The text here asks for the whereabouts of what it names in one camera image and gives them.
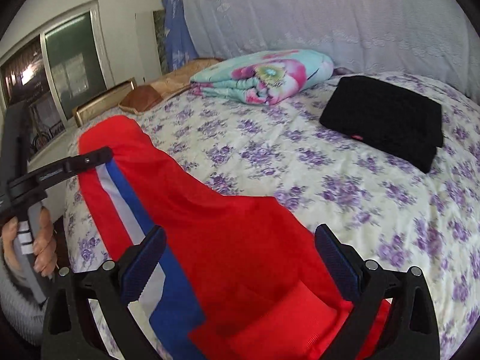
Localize blue floral cloth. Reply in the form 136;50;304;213
162;0;199;72

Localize purple floral bed sheet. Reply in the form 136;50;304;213
61;70;480;360

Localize person's left hand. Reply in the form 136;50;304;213
1;207;57;279

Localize black folded garment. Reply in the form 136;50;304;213
319;76;443;174

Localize window with white frame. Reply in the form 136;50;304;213
1;0;114;159

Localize floral folded quilt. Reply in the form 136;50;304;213
190;49;334;106

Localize brown satin pillow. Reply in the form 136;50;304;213
118;58;221;115

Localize red track pants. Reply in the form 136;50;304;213
77;115;393;360

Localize grey knit left sleeve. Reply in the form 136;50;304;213
1;255;47;345

